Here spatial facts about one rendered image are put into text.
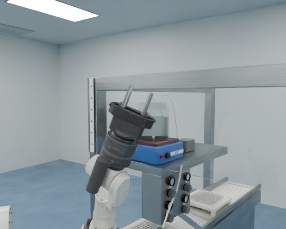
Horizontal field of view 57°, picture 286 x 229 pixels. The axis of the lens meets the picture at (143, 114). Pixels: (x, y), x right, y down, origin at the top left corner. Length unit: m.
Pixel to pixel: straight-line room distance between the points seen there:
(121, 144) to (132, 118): 0.07
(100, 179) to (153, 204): 0.47
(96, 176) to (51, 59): 6.33
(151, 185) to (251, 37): 3.58
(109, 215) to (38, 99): 5.96
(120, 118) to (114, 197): 0.21
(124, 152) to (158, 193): 0.45
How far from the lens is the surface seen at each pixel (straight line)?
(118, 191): 0.73
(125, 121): 0.67
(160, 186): 1.09
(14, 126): 6.42
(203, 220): 1.71
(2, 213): 0.61
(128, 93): 0.67
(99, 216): 0.85
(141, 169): 1.13
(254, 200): 2.26
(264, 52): 4.33
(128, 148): 0.68
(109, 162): 0.69
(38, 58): 6.76
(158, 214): 1.13
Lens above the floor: 1.62
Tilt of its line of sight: 4 degrees down
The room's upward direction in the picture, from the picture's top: straight up
